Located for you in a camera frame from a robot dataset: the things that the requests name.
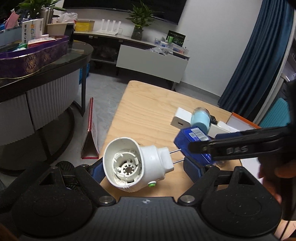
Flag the blue plastic box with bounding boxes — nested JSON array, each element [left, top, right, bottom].
[[174, 126, 226, 167]]

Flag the white adapter box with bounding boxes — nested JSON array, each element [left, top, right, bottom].
[[208, 121, 232, 138]]

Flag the beige container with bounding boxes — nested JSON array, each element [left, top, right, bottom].
[[47, 23, 70, 37]]

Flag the white television cabinet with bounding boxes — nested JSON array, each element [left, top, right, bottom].
[[73, 30, 190, 91]]

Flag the small black box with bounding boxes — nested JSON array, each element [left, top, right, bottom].
[[64, 23, 75, 39]]

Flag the light blue toothpick jar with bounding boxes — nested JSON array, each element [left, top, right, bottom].
[[191, 107, 211, 135]]

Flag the white plastic bag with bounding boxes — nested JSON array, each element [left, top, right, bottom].
[[57, 12, 78, 24]]

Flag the white router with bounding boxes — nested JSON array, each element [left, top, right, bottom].
[[95, 20, 124, 36]]

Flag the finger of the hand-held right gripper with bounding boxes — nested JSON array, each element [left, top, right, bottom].
[[188, 125, 292, 162]]

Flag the black and green box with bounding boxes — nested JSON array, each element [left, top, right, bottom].
[[167, 30, 186, 46]]

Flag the blue curtain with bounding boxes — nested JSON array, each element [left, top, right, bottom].
[[218, 0, 295, 119]]

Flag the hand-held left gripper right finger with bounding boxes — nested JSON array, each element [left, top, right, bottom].
[[178, 159, 262, 206]]

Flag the leafy potted plant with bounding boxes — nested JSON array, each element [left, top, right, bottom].
[[17, 0, 67, 19]]

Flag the yellow box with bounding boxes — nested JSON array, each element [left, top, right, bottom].
[[75, 20, 95, 32]]

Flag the red and white medicine box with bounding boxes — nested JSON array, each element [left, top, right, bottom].
[[28, 37, 56, 49]]

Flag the clear plastic boxes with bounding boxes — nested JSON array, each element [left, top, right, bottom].
[[154, 38, 188, 55]]

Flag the red desk calendar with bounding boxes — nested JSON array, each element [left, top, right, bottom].
[[81, 97, 100, 159]]

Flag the potted plant in dark vase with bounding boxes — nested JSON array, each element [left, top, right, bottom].
[[126, 3, 158, 40]]

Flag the person's right hand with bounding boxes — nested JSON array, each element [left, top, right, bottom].
[[258, 159, 296, 203]]

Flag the white charger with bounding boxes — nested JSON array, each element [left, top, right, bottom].
[[171, 107, 193, 128]]

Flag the blue plastic bag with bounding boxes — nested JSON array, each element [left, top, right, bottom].
[[79, 62, 90, 83]]

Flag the round dark glass-top table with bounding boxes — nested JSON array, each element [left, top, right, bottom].
[[0, 40, 94, 176]]

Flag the pink paper item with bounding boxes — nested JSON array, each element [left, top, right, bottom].
[[5, 11, 19, 29]]

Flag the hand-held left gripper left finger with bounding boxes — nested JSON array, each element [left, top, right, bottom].
[[35, 159, 116, 207]]

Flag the black television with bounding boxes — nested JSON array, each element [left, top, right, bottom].
[[62, 0, 188, 25]]

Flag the steel cup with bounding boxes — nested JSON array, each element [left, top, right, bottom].
[[43, 7, 55, 25]]

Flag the purple patterned box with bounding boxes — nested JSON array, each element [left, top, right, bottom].
[[0, 35, 70, 78]]

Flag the white plug-in heater green button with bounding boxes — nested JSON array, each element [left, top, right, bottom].
[[102, 137, 185, 193]]

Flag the teal suitcase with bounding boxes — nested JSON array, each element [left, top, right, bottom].
[[260, 97, 292, 128]]

